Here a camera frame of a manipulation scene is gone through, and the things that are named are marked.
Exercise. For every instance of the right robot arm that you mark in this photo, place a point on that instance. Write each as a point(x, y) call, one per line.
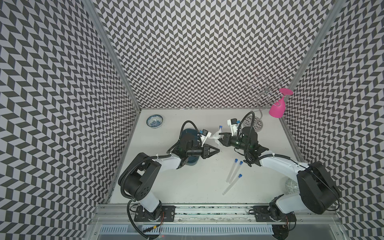
point(317, 191)

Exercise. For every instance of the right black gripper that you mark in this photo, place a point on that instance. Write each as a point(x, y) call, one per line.
point(226, 139)

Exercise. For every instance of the pink plastic wine glass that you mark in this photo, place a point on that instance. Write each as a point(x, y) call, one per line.
point(279, 107)

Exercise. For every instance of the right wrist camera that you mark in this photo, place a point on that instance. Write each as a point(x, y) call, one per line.
point(233, 124)

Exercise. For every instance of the teal plastic tray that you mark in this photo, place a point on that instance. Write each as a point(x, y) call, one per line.
point(190, 142)

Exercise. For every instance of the chrome wire glass rack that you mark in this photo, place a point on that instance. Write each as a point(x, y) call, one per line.
point(264, 93)

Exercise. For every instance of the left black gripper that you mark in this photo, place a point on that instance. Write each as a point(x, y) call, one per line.
point(206, 152)

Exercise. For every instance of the blue white ceramic bowl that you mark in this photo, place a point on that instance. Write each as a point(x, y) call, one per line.
point(154, 121)

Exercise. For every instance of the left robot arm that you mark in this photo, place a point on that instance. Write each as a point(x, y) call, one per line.
point(138, 178)

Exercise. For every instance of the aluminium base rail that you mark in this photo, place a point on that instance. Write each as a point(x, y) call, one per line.
point(211, 222)

